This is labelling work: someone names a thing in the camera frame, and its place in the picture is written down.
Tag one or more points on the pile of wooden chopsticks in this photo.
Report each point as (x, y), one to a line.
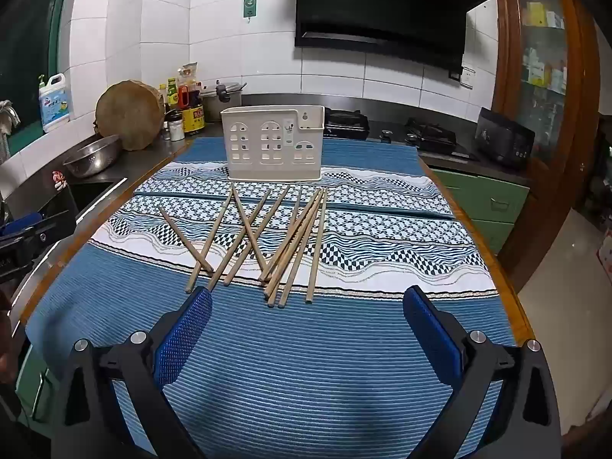
(287, 248)

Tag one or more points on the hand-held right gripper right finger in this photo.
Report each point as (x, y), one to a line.
(428, 325)

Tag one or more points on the wooden glass door cabinet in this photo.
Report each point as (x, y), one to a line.
(540, 81)

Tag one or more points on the dark sauce bottle yellow label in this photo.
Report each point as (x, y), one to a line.
(192, 114)

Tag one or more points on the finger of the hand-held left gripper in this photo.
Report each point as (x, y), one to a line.
(21, 225)

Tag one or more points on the black countertop appliance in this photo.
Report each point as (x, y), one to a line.
(504, 141)

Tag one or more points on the green framed window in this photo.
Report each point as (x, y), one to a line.
(28, 48)

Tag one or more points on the small white shaker jar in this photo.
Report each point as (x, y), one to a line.
(175, 129)

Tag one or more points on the round wooden chopping board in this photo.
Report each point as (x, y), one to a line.
(129, 114)

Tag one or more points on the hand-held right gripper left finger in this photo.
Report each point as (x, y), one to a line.
(189, 325)

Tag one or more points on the steel kitchen sink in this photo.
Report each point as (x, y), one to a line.
(91, 193)

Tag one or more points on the green capped bottle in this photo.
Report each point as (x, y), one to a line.
(171, 91)

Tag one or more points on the noodle packet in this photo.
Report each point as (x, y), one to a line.
(188, 74)

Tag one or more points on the metal colander bowl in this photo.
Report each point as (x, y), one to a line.
(93, 155)

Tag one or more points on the white wall socket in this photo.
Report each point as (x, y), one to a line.
(467, 76)

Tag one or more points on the black gas stove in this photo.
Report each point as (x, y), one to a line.
(430, 141)

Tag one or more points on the red and white sponge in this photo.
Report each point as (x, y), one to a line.
(59, 180)

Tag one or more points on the green base cabinet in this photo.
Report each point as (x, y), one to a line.
(478, 196)

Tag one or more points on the stainless steel counter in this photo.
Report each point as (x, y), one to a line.
(143, 158)

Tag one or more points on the clear glass bottle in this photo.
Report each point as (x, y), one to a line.
(162, 94)

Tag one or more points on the metal pressure cooker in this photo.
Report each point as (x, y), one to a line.
(224, 98)

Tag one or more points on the white plastic chopstick holder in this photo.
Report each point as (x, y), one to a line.
(272, 153)

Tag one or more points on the green wall hook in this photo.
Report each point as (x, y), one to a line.
(249, 7)

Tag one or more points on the black range hood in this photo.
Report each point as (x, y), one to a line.
(382, 9)

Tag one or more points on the white detergent jug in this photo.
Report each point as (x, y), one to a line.
(55, 107)

